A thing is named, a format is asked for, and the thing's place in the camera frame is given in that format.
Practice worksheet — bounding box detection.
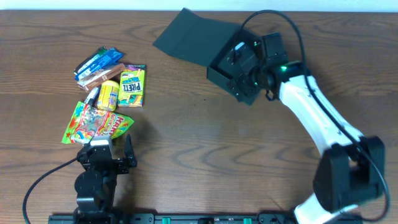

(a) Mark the Haribo sour worms bag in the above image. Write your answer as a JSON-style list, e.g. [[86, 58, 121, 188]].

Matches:
[[62, 101, 134, 144]]

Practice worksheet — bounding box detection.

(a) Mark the dark green gift box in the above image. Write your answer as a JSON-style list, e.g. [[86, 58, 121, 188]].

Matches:
[[153, 8, 259, 105]]

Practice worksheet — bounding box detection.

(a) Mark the brown Pocky box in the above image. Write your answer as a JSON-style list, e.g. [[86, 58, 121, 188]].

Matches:
[[77, 63, 126, 92]]

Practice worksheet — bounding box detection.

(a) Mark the blue cookie wrapper pack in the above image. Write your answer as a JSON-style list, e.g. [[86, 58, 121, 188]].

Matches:
[[74, 48, 124, 81]]

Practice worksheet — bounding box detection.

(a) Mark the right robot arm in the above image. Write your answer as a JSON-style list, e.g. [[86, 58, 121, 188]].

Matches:
[[211, 39, 390, 223]]

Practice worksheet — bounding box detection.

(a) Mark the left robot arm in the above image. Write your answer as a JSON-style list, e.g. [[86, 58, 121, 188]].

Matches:
[[75, 135, 137, 222]]

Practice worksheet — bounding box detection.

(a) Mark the yellow Mentos candy bottle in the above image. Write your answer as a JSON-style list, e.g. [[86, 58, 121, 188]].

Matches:
[[97, 80, 119, 111]]

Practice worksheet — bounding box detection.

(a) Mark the purple white candy bar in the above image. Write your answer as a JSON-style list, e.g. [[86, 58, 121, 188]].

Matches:
[[84, 87, 100, 106]]

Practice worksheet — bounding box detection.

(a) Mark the green Pretz snack box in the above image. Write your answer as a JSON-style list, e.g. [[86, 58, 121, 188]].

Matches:
[[118, 65, 146, 108]]

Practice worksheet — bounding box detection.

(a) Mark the green black candy bar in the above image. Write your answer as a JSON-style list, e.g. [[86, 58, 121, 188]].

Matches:
[[73, 46, 107, 75]]

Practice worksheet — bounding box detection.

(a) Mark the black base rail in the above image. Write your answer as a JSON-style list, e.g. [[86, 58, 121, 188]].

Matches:
[[48, 212, 363, 224]]

